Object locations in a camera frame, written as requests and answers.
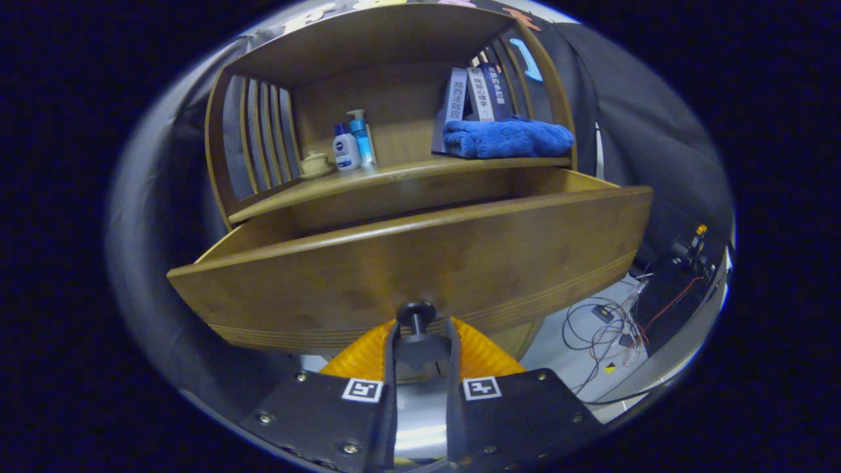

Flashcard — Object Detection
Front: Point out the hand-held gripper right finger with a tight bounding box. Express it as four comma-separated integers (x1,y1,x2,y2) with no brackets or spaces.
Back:
445,317,604,470

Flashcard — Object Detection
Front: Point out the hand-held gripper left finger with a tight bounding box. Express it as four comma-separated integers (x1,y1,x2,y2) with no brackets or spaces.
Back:
238,319,400,473

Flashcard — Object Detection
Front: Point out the black drawer knob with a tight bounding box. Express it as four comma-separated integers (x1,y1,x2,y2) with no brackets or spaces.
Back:
396,302,438,337

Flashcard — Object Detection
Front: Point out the wooden drawer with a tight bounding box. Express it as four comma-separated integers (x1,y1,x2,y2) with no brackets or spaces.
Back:
166,168,655,355

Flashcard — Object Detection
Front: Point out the wooden countertop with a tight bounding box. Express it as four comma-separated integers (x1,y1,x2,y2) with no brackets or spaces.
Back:
227,156,572,224

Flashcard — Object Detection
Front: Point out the wooden cabinet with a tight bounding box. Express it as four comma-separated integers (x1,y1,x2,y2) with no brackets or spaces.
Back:
204,3,579,382

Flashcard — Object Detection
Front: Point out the cream lidded teacup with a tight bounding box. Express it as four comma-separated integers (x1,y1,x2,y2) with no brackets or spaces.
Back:
300,151,334,179

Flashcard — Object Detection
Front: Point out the white lotion bottle blue cap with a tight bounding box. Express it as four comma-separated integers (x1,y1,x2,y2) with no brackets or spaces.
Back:
332,123,361,172

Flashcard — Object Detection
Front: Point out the blue pump bottle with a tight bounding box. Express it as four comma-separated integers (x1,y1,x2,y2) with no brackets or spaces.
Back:
346,109,376,166

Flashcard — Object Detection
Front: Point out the folded blue towel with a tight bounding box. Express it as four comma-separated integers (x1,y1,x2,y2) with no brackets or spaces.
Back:
443,116,575,160

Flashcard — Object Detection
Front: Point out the orange and black tool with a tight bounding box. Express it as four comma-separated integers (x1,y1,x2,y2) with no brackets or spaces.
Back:
670,223,717,278

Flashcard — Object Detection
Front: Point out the grey book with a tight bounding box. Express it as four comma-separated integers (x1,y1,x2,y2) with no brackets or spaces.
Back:
432,67,468,154

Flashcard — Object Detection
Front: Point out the white spine book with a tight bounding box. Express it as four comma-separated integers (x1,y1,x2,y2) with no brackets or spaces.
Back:
466,66,495,122

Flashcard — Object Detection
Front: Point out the dark blue book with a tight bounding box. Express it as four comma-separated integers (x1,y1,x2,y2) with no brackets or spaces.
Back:
478,62,518,121

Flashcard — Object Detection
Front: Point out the black cable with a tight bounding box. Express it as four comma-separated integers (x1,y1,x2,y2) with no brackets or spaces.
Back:
562,299,635,398

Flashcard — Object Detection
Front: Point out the red cable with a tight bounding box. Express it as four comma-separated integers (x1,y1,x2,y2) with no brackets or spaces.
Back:
641,276,707,337

